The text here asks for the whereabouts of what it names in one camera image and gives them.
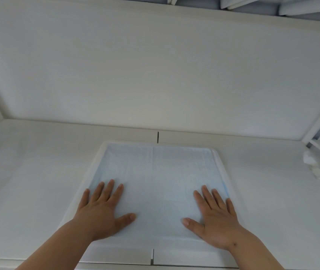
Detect person's right hand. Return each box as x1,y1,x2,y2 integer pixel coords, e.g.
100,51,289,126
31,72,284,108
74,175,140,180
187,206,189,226
182,185,252,251

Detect crumpled white tissue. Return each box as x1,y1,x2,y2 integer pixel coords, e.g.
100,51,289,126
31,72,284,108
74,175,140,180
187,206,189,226
303,150,320,181

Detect white back panel board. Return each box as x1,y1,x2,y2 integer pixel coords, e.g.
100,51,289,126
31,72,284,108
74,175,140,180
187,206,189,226
0,0,320,144

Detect light blue absorbent pad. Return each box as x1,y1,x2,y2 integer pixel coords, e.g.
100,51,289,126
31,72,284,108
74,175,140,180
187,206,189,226
64,140,248,250

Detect person's right forearm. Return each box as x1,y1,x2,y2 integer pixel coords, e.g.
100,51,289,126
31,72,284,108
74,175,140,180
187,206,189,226
227,232,286,270

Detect person's left forearm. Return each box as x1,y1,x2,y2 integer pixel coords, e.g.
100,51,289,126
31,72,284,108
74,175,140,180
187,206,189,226
15,219,94,270

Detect row of white slats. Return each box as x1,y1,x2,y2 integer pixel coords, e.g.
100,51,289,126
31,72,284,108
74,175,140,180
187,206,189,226
168,0,320,17

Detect person's left hand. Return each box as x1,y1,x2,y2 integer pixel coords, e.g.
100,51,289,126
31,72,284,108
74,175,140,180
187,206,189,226
71,179,137,242

